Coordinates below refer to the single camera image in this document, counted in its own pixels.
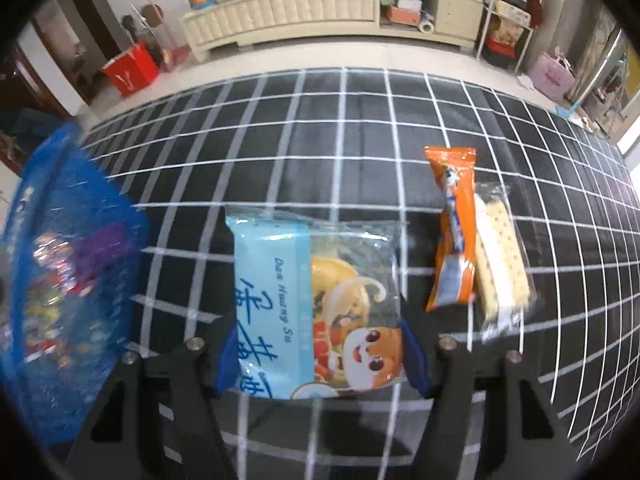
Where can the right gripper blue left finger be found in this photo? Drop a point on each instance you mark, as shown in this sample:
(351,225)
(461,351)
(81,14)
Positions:
(226,361)

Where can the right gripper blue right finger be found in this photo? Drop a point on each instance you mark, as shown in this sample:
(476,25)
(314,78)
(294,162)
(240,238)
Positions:
(417,345)

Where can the orange snack stick pack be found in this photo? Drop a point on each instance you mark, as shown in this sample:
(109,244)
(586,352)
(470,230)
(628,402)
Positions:
(454,173)

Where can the light blue pastry pack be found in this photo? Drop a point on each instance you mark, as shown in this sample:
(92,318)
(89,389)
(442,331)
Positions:
(317,305)

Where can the clear cream cracker pack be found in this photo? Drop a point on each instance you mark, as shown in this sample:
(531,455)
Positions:
(503,287)

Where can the blue plastic basket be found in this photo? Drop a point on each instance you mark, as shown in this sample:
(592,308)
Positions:
(72,248)

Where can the black white grid tablecloth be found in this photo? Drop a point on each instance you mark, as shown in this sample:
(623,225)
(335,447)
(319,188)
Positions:
(346,145)

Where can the red paper bag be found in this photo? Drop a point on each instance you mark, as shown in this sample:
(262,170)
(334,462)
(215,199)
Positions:
(132,70)

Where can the pink gift bag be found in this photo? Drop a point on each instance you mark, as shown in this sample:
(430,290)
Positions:
(552,75)

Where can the cream tv cabinet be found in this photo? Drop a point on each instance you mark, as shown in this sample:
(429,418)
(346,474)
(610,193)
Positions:
(247,22)

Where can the white metal shelf rack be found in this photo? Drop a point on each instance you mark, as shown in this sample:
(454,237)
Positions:
(507,28)

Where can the blue handled mop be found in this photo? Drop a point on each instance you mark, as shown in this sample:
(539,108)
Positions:
(605,58)

